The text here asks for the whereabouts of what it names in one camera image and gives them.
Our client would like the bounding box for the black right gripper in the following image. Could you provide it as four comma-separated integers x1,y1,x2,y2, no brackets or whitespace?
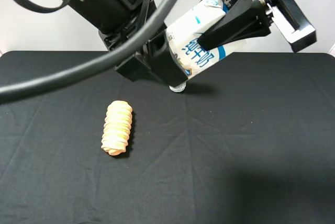
197,0,317,52

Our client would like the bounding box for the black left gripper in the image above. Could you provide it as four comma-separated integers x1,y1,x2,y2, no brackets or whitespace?
98,0,188,85

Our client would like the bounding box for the white blue milk carton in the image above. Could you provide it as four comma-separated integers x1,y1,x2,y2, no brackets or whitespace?
165,0,247,79

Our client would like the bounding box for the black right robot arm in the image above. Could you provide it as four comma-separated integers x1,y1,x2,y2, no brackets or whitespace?
198,0,317,52

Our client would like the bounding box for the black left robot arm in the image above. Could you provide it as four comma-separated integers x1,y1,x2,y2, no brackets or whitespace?
69,0,187,86

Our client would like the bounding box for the blue capped white bottle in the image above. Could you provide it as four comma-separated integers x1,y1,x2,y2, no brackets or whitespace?
169,83,186,93

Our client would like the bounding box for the orange spiral bread roll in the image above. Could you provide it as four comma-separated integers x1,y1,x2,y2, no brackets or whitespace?
101,100,132,156

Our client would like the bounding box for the black table cloth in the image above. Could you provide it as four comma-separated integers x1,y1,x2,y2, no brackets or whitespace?
1,53,334,223

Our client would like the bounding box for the thick grey left cable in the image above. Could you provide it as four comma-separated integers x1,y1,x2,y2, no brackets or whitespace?
0,0,194,104

